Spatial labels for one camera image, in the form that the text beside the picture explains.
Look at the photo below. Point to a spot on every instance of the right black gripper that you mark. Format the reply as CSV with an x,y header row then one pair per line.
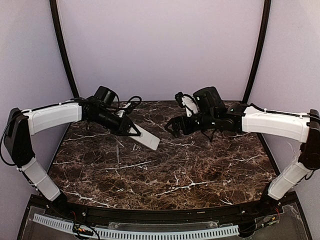
x,y
181,124

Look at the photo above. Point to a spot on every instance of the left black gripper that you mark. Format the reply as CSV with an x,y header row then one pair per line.
x,y
122,125

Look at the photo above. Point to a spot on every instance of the white remote control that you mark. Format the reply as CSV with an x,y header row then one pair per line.
x,y
146,138

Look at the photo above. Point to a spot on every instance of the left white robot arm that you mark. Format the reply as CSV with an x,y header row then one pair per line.
x,y
23,124

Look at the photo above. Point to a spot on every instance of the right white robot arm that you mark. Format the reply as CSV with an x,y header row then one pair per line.
x,y
206,110

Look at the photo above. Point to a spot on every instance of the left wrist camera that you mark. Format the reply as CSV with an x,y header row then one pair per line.
x,y
130,105

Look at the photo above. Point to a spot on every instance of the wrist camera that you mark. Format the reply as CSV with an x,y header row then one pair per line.
x,y
130,105
187,102

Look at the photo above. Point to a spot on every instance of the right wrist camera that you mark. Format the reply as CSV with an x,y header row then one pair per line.
x,y
187,102

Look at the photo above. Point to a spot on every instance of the black front rail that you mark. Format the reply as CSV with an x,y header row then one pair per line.
x,y
102,215

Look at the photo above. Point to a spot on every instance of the white slotted cable duct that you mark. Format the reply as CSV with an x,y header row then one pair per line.
x,y
128,231

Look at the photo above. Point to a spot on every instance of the right black frame post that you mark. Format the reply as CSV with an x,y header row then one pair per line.
x,y
258,51

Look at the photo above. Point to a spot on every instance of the black frame post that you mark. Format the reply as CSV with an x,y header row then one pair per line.
x,y
62,47
258,51

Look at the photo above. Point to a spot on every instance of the left black frame post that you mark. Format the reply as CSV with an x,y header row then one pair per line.
x,y
62,47

